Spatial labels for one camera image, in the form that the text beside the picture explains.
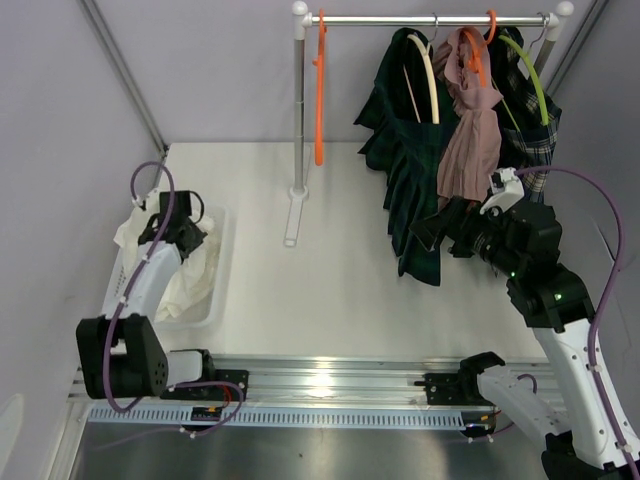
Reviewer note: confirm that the orange hanger holding pink skirt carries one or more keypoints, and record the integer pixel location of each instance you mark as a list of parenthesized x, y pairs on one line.
[(475, 64)]

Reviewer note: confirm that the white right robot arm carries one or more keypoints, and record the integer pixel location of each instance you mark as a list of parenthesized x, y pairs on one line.
[(589, 440)]

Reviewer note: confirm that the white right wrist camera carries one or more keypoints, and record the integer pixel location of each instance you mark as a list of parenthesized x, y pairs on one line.
[(506, 190)]

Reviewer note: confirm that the lime green hanger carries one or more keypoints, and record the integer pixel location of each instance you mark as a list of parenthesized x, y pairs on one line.
[(525, 104)]

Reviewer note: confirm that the navy beige plaid skirt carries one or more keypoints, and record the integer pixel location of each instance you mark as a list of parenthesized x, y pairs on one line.
[(529, 148)]

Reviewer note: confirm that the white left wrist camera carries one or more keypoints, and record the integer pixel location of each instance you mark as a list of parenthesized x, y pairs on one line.
[(147, 200)]

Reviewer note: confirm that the white plastic basket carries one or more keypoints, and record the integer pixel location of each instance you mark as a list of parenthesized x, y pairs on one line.
[(215, 305)]

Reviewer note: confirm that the aluminium mounting rail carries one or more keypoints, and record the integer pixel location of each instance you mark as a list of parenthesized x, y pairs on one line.
[(336, 382)]

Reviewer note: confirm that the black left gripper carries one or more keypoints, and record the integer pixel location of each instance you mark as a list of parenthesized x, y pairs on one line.
[(198, 236)]

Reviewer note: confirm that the white cloth in basket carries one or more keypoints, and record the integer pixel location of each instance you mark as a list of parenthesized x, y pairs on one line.
[(167, 292)]

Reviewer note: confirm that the pink pleated skirt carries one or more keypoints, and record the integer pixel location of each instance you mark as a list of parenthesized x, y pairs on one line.
[(473, 151)]

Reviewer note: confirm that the green plaid skirt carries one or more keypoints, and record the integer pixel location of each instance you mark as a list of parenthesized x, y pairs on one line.
[(408, 152)]

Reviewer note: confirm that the empty orange plastic hanger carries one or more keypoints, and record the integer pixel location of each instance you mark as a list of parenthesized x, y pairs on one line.
[(319, 63)]

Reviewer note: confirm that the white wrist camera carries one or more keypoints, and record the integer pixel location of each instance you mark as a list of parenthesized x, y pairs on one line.
[(506, 190), (147, 200)]

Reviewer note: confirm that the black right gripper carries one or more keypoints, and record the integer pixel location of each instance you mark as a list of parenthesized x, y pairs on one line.
[(434, 228)]

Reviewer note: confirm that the white metal clothes rack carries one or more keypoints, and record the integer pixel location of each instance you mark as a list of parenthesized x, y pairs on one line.
[(303, 19)]

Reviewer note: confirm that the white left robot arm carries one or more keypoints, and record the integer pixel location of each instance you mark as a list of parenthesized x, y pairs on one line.
[(121, 355)]

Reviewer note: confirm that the white slotted cable duct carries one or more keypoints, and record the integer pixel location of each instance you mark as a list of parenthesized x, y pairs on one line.
[(287, 417)]

